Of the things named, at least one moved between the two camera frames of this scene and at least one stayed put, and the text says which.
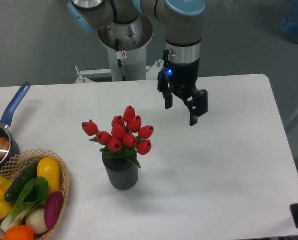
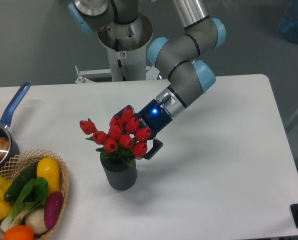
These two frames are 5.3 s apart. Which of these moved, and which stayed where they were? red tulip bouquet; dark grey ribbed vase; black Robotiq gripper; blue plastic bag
Moved: black Robotiq gripper
Stayed: blue plastic bag; dark grey ribbed vase; red tulip bouquet
